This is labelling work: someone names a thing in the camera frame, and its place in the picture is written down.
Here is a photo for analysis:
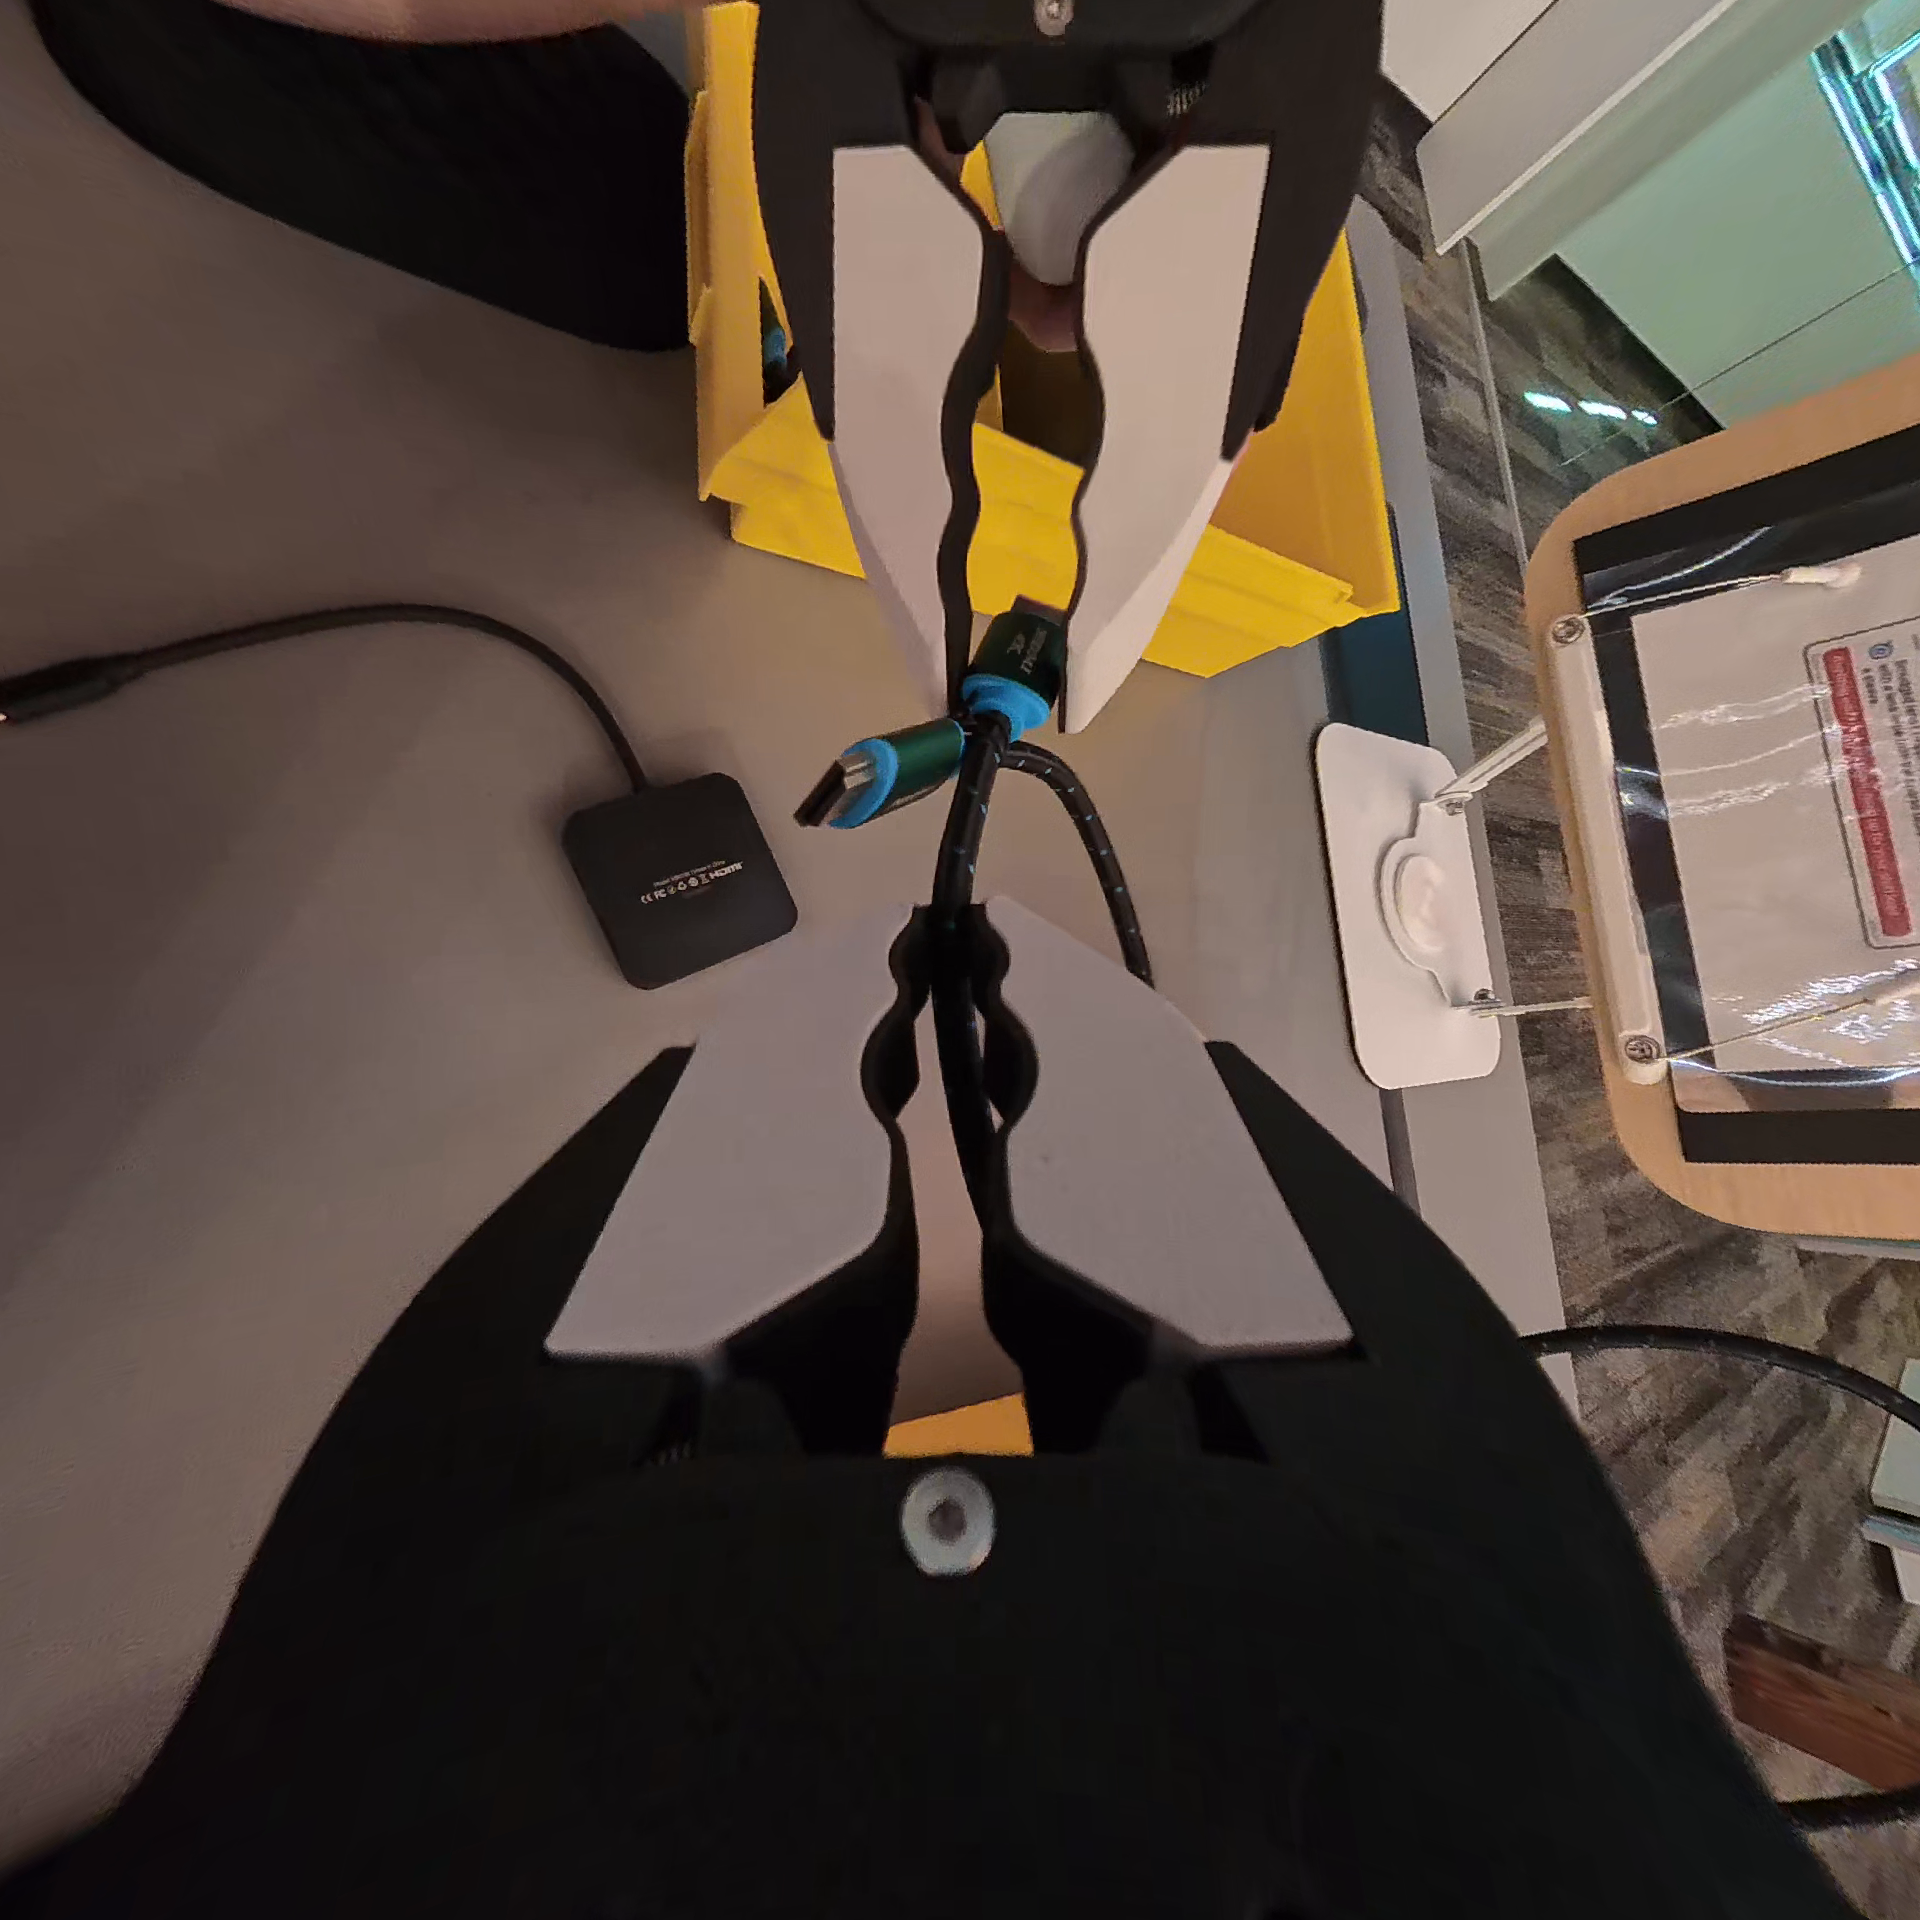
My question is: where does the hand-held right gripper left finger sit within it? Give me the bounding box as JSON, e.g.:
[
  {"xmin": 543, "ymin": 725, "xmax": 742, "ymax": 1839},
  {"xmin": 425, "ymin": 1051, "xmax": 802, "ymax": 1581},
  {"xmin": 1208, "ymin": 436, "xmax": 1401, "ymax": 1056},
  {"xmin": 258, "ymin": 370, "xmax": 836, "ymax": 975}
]
[{"xmin": 543, "ymin": 901, "xmax": 938, "ymax": 1456}]

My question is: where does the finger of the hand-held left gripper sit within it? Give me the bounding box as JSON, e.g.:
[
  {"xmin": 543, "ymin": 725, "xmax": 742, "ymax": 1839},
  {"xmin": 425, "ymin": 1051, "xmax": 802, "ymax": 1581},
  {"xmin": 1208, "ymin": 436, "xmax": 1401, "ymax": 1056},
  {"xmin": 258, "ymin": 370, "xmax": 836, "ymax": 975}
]
[
  {"xmin": 1065, "ymin": 147, "xmax": 1273, "ymax": 735},
  {"xmin": 830, "ymin": 141, "xmax": 1007, "ymax": 712}
]

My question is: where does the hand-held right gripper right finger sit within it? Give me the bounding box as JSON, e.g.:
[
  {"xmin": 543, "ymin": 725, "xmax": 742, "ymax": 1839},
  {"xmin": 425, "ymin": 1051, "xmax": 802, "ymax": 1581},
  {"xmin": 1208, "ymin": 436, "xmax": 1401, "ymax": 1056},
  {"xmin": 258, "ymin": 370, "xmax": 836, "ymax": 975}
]
[{"xmin": 959, "ymin": 895, "xmax": 1360, "ymax": 1456}]

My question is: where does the yellow plastic bin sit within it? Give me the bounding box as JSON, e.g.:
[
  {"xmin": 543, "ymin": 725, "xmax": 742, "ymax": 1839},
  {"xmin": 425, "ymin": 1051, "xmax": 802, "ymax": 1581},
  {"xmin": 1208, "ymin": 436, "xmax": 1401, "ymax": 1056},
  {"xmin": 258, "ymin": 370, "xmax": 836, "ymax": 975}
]
[
  {"xmin": 688, "ymin": 0, "xmax": 1404, "ymax": 677},
  {"xmin": 885, "ymin": 1394, "xmax": 1037, "ymax": 1460}
]

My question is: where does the black HDMI switch with cable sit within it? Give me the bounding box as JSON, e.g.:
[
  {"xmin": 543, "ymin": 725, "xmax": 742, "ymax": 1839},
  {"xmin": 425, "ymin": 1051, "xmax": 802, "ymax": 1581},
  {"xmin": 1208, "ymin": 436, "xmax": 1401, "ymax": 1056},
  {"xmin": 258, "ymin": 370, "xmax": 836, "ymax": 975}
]
[{"xmin": 0, "ymin": 603, "xmax": 799, "ymax": 991}]

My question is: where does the white board stand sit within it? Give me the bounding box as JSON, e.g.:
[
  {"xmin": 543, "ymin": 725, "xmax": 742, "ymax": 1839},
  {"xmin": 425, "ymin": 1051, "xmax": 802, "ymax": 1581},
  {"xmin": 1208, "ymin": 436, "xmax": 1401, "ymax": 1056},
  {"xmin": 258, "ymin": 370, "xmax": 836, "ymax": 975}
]
[{"xmin": 1313, "ymin": 718, "xmax": 1596, "ymax": 1093}]

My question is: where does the black quilted pad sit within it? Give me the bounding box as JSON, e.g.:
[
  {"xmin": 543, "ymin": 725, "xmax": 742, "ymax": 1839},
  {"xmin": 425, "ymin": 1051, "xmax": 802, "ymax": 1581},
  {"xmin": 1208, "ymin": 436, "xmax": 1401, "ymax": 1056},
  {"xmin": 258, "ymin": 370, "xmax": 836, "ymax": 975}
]
[{"xmin": 30, "ymin": 0, "xmax": 706, "ymax": 356}]

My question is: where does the wooden instruction board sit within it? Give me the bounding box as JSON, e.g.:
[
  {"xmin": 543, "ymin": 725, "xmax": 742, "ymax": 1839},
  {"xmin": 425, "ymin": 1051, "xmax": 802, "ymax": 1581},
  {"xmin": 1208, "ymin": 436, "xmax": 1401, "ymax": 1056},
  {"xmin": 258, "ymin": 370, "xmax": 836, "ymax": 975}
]
[{"xmin": 1521, "ymin": 397, "xmax": 1920, "ymax": 1244}]

